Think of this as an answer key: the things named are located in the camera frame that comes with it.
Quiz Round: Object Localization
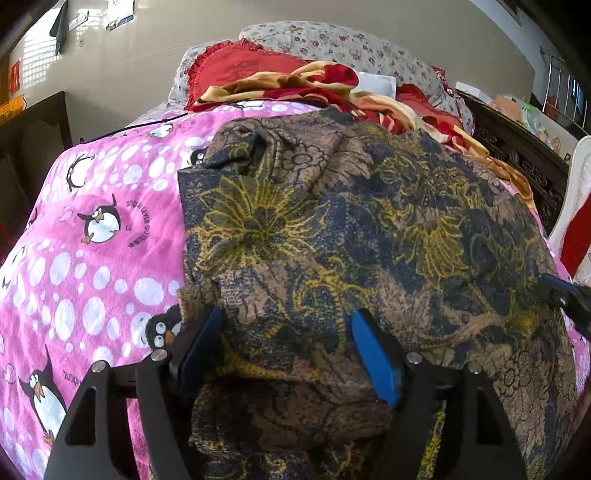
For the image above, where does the dark floral patterned garment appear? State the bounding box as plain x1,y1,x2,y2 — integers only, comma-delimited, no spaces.
178,109,577,479

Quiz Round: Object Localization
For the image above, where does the red cloth on chair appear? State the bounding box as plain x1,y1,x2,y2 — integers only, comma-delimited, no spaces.
560,197,591,278

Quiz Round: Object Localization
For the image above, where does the white plastic chair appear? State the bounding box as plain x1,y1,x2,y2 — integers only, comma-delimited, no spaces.
549,135,591,286

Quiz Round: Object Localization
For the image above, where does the dark carved wooden headboard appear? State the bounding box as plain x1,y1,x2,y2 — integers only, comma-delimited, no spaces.
459,92,569,234

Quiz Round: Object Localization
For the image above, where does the pink penguin blanket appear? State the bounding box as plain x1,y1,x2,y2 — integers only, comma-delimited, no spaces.
1,101,589,479

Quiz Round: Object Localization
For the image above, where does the white pillow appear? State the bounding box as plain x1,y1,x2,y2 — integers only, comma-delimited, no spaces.
352,72,397,99

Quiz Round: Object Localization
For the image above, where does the red yellow fleece blanket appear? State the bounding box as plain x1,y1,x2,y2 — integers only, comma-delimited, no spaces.
185,61,536,211

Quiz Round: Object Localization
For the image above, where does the floral grey quilt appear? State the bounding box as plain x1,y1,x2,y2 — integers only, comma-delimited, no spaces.
166,20,476,135

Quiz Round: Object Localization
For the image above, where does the yellow item on desk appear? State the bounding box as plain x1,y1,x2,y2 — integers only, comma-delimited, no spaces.
0,95,26,125

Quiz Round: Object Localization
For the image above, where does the red ruffled left pillow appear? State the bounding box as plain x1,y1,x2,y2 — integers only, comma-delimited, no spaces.
185,40,307,110

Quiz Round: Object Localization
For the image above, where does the black cable on bed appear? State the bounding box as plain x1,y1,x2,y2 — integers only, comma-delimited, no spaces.
79,111,188,144

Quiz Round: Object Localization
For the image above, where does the dark cloth on wall hook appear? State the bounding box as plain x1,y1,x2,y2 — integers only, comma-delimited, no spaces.
49,0,69,55

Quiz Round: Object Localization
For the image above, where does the wall calendar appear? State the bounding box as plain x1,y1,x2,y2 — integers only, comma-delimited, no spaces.
104,0,135,31

